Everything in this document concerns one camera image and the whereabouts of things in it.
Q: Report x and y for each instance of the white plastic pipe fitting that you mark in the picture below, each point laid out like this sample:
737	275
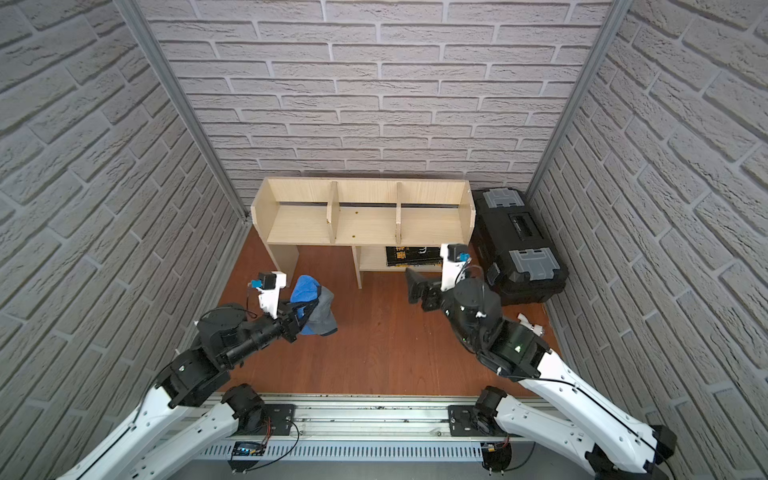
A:
536	329

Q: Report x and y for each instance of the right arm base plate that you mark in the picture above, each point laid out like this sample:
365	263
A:
466	421

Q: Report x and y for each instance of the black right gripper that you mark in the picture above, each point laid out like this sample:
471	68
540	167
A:
431	297

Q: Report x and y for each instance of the blue and grey microfibre cloth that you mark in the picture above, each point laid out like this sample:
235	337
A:
316	315

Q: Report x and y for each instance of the light wooden bookshelf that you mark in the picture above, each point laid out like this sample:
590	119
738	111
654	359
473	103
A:
367	215

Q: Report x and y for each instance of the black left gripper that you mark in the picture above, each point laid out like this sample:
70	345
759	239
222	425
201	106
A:
289	324

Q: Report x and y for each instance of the black book with gold lettering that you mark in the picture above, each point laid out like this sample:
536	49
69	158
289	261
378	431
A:
412	256

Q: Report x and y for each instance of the small green circuit board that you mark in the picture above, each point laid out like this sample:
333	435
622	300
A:
247	449

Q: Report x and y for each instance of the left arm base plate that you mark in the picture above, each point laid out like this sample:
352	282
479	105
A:
273	419

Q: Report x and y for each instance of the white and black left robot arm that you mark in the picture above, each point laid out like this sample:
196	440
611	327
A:
138	449

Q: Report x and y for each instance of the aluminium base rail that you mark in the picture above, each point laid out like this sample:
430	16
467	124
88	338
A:
360	428

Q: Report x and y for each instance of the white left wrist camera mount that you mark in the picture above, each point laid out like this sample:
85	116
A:
269	285

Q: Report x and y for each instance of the black plastic toolbox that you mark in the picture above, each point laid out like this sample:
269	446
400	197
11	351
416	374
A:
520	262

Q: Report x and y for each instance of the black round connector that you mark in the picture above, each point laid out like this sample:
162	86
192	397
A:
496	457

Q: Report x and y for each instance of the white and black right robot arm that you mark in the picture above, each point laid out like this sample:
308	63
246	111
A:
591	431

